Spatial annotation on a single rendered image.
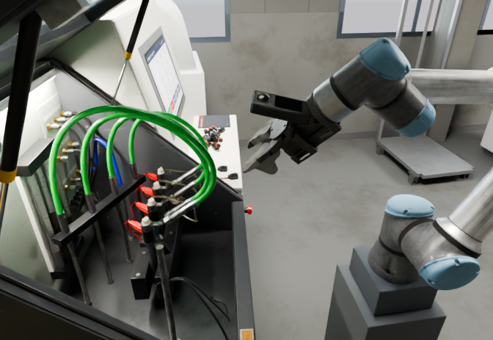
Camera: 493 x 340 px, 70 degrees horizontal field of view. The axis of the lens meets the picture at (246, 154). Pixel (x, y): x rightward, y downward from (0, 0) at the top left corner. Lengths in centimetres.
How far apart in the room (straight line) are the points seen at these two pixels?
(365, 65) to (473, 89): 36
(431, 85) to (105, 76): 87
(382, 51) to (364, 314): 79
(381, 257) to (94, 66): 100
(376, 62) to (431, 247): 50
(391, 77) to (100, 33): 80
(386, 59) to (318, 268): 190
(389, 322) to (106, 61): 111
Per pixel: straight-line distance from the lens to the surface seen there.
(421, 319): 121
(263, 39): 339
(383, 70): 61
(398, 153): 358
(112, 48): 112
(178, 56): 245
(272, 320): 210
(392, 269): 112
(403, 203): 104
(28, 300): 63
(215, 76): 341
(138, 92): 114
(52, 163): 89
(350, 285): 122
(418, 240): 97
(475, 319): 244
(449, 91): 87
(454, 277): 96
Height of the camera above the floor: 169
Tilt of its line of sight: 29 degrees down
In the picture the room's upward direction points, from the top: straight up
